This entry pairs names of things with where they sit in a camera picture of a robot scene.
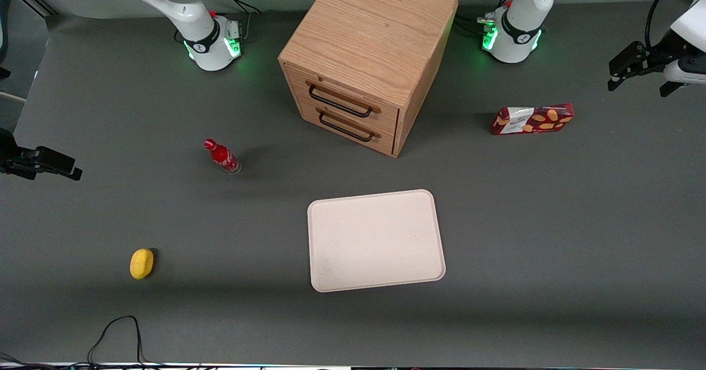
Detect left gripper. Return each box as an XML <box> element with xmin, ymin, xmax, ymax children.
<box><xmin>607</xmin><ymin>30</ymin><xmax>706</xmax><ymax>92</ymax></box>

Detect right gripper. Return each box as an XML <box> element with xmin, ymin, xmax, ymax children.
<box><xmin>0</xmin><ymin>127</ymin><xmax>83</xmax><ymax>182</ymax></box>

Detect red cookie box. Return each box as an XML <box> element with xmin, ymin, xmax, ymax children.
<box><xmin>491</xmin><ymin>103</ymin><xmax>575</xmax><ymax>136</ymax></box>

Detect beige rectangular tray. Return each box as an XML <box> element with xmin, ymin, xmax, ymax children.
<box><xmin>307</xmin><ymin>189</ymin><xmax>446</xmax><ymax>293</ymax></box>

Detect yellow lemon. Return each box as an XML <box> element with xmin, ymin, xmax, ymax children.
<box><xmin>130</xmin><ymin>248</ymin><xmax>154</xmax><ymax>280</ymax></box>

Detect red soda bottle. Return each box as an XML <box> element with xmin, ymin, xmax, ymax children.
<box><xmin>204</xmin><ymin>138</ymin><xmax>242</xmax><ymax>175</ymax></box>

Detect wooden two-drawer cabinet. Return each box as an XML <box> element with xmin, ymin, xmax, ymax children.
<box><xmin>278</xmin><ymin>0</ymin><xmax>459</xmax><ymax>158</ymax></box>

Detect black left arm base cable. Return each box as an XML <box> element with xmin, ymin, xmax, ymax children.
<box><xmin>457</xmin><ymin>0</ymin><xmax>516</xmax><ymax>35</ymax></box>

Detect black looped cable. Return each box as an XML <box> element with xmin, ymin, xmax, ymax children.
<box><xmin>87</xmin><ymin>315</ymin><xmax>145</xmax><ymax>366</ymax></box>

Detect black drawer handle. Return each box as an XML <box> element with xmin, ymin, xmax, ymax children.
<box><xmin>308</xmin><ymin>84</ymin><xmax>375</xmax><ymax>119</ymax></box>
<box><xmin>318</xmin><ymin>109</ymin><xmax>376</xmax><ymax>142</ymax></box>

